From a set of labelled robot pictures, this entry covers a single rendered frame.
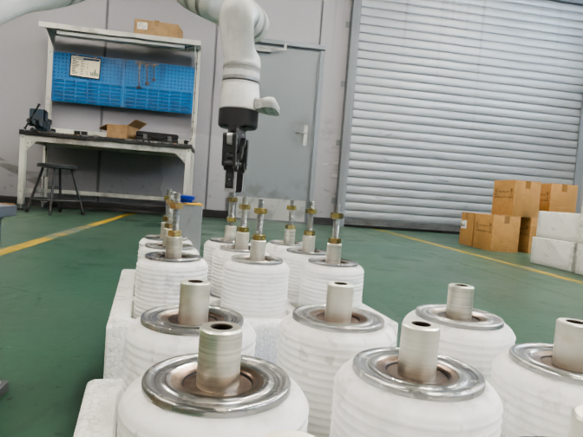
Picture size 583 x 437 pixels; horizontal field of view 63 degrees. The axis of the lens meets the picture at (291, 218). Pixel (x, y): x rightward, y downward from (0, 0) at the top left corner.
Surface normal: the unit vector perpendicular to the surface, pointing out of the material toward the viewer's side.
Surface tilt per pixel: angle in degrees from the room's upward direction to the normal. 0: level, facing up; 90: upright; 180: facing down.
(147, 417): 43
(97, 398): 0
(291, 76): 90
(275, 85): 90
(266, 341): 90
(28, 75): 90
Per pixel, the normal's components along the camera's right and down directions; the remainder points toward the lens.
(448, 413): 0.16, -0.69
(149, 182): 0.15, 0.07
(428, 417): -0.07, -0.50
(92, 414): 0.07, -1.00
